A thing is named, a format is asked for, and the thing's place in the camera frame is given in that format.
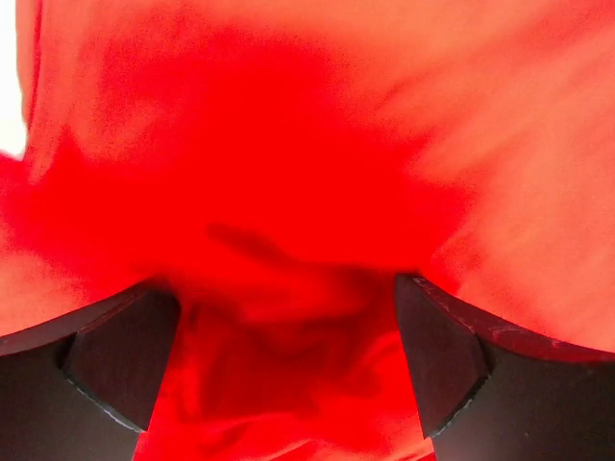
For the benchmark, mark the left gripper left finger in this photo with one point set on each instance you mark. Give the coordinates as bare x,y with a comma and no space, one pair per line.
84,386

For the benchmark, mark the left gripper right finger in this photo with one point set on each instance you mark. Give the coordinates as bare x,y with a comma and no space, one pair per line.
489,390

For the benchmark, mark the red t shirt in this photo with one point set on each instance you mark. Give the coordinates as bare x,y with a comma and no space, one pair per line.
277,163

